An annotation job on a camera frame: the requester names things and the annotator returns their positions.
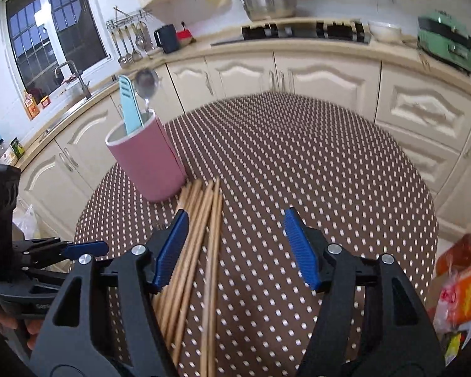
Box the orange box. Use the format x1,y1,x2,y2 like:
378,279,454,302
23,90,42,120

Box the metal wall utensil rack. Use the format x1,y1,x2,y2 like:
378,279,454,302
106,6,154,32

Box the teal plastic spatula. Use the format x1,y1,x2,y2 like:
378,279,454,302
118,74,143,136

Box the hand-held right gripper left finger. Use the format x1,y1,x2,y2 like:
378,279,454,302
29,209,190,377

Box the amber oil bottle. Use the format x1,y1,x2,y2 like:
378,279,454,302
436,232,471,279

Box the steel kitchen sink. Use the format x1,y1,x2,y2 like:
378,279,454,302
43,82,118,134

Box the black gas stove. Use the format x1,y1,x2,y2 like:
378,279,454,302
211,19,371,46

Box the orange snack packet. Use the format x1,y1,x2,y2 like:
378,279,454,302
434,261,471,334

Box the metal spoon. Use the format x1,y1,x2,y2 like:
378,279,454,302
135,68,160,120

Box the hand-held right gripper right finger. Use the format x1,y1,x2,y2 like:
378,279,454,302
282,207,446,377

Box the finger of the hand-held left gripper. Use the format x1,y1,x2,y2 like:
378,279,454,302
13,237,109,271

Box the person's left hand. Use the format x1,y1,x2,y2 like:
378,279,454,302
0,311,45,350

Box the metal faucet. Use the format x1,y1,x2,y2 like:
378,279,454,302
54,60,93,101

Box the bundle of chopsticks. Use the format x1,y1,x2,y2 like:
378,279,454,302
151,178,225,377

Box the white bowl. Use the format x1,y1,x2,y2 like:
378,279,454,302
368,21,403,43

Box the pink utensil holder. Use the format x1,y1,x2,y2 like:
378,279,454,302
105,109,187,203

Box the green countertop appliance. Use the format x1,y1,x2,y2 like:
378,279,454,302
417,10,471,73

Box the white plastic bag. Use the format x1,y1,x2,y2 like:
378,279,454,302
13,198,38,240

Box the cream kitchen cabinets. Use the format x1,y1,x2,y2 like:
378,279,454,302
16,49,471,240

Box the dark kitchen window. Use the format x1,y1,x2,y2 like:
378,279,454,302
4,0,108,93

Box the red container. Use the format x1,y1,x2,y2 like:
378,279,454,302
176,21,197,45

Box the brown polka dot tablecloth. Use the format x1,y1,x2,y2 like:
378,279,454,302
74,91,440,377

